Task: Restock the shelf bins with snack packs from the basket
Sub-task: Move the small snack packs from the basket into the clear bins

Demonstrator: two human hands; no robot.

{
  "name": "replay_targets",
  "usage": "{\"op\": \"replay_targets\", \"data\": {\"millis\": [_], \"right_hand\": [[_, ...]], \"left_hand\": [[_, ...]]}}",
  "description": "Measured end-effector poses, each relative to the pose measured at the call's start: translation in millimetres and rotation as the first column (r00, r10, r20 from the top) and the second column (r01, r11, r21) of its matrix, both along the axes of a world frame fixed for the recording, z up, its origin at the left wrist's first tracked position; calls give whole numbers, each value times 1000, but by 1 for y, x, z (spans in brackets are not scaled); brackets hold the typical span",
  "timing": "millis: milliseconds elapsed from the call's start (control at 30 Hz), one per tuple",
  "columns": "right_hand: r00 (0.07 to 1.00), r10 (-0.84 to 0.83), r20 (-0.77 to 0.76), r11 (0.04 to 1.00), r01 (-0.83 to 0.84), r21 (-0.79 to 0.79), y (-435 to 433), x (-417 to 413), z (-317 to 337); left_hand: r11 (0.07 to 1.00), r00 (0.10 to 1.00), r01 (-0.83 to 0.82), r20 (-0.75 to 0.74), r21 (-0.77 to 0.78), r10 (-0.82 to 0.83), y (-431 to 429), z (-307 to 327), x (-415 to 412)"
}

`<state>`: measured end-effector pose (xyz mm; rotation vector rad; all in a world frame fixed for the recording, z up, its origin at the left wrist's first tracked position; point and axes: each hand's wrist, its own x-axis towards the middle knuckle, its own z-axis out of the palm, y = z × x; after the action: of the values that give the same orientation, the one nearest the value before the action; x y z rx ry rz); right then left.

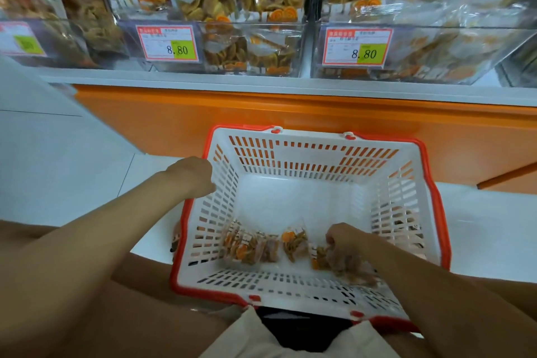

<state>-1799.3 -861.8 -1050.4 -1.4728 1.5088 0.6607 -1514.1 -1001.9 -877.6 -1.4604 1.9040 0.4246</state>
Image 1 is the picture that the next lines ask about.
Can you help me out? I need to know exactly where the orange shelf base panel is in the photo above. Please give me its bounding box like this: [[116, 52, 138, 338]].
[[74, 85, 537, 195]]

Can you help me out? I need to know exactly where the white snack shelf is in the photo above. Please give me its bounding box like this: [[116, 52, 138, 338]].
[[0, 0, 537, 109]]

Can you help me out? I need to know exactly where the person's left forearm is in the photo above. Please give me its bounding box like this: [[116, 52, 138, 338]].
[[0, 173, 198, 346]]

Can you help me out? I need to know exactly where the person's white clothing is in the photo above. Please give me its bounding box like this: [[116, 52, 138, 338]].
[[201, 307, 404, 358]]

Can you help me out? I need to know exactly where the person's right leg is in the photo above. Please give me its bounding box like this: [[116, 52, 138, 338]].
[[369, 274, 537, 358]]

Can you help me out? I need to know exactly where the black clothing item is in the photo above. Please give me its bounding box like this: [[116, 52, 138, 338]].
[[256, 307, 354, 353]]

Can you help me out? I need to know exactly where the pile of small brown snacks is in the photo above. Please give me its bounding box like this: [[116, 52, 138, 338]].
[[222, 221, 379, 288]]

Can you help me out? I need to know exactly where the clear plastic bin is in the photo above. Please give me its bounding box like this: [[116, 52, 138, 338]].
[[0, 0, 135, 69], [310, 0, 537, 86], [101, 0, 313, 78]]

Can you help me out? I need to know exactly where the white yellow price tag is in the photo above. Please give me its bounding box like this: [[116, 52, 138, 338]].
[[322, 26, 395, 68], [136, 23, 202, 64], [0, 20, 47, 58]]

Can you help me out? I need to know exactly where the person's right forearm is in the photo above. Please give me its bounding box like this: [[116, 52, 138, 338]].
[[356, 236, 537, 358]]

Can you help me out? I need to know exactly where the person's left hand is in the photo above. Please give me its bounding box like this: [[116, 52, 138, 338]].
[[163, 156, 218, 201]]

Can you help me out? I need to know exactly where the white red-rimmed shopping basket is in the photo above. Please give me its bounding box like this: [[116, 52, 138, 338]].
[[170, 124, 453, 333]]

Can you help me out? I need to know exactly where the person's right hand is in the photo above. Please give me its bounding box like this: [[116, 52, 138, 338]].
[[326, 222, 374, 275]]

